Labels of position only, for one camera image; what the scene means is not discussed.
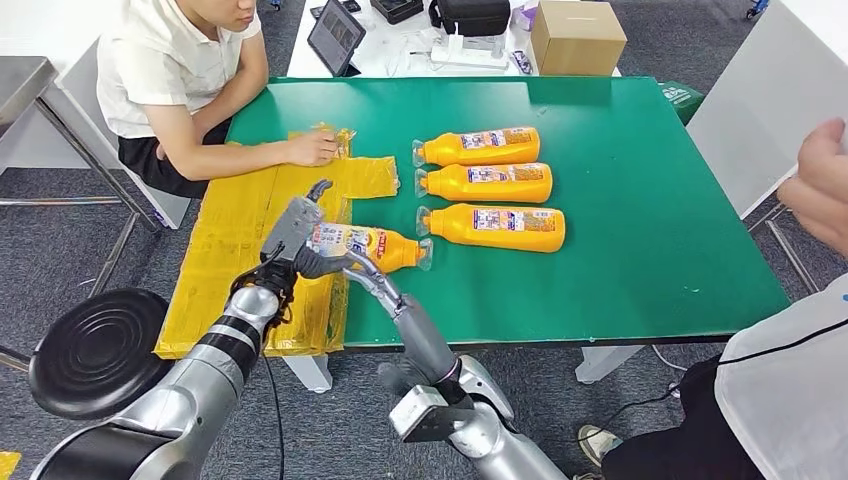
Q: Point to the black bag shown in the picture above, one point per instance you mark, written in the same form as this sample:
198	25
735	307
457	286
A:
470	16

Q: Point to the person's right hand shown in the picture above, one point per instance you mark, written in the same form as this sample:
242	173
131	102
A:
311	149

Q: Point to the stainless steel table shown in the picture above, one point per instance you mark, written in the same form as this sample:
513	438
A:
20	79

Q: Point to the purple packet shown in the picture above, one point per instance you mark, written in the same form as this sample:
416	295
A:
522	63

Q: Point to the brown cardboard box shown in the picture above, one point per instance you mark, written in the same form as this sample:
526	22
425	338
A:
576	43

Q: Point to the translucent plastic bag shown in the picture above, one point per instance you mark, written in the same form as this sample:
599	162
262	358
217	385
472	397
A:
525	14

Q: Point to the yellow floor object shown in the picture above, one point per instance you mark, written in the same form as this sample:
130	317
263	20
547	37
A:
8	464

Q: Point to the steel table frame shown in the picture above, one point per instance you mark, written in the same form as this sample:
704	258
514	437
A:
788	252

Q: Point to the orange plastic bottle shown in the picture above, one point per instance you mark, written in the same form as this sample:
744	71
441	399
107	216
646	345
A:
490	191
391	248
484	156
503	240

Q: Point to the person's left forearm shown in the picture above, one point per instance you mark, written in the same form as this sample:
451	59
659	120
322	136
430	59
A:
242	79

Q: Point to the person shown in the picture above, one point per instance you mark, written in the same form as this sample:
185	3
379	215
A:
166	66
788	411

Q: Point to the yellow taped cardboard mat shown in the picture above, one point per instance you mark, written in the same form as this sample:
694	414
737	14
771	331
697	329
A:
225	252

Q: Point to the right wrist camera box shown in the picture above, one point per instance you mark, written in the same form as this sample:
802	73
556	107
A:
424	414

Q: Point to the black round stool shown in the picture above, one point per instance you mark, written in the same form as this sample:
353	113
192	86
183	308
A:
99	354

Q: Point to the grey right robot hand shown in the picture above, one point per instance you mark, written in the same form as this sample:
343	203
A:
424	344

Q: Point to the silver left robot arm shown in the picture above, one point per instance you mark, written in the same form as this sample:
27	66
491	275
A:
192	391

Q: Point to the dark tablet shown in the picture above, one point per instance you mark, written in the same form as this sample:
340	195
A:
334	36

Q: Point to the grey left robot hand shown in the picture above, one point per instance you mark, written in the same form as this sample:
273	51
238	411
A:
295	228

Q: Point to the black tray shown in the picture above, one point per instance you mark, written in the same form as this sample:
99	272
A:
396	8

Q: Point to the person's hand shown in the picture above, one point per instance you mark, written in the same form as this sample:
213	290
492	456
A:
825	192

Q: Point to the white power strip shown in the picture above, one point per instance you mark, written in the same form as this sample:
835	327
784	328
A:
467	58

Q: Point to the green bin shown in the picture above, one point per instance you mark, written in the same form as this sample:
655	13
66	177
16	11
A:
679	99

